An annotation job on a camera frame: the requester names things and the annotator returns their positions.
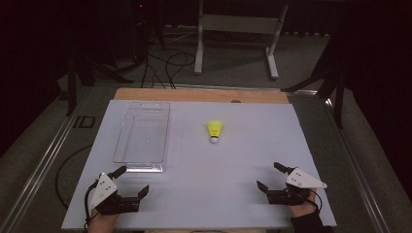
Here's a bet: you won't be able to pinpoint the clear plastic tray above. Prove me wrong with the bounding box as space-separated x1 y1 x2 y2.
112 101 171 174

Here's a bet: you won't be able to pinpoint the black cables on floor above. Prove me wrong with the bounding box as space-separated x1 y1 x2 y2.
140 48 197 90

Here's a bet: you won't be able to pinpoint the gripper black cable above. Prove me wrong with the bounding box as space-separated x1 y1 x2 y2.
307 189 324 213
84 181 100 232

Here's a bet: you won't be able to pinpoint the metal floor rail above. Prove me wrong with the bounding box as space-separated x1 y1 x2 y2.
319 93 392 233
0 86 95 233

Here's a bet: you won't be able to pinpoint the white metal frame stand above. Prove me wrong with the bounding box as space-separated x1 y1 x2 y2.
193 0 291 81

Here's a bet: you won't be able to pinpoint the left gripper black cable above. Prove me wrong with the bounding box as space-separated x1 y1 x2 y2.
84 181 100 232

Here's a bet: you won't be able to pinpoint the person's left hand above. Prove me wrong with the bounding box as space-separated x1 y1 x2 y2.
86 208 120 233

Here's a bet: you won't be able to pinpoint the black stand with angled legs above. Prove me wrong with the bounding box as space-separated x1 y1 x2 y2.
281 28 347 130
65 56 134 117

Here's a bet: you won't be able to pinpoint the black looped floor cable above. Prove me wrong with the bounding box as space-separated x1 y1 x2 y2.
54 144 93 210

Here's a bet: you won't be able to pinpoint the person's right hand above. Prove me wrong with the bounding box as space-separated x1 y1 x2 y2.
287 188 321 218

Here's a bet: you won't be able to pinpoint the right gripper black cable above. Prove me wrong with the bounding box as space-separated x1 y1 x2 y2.
307 189 324 213

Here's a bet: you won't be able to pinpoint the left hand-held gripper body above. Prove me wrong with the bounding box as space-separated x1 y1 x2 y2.
88 172 141 216

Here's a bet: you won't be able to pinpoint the yellow shuttlecock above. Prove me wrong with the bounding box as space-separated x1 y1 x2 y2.
206 119 224 145

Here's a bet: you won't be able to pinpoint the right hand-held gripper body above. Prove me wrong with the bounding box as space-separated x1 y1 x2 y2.
265 167 328 207

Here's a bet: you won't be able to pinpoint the black rectangular floor bracket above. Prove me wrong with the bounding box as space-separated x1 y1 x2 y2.
72 115 97 130

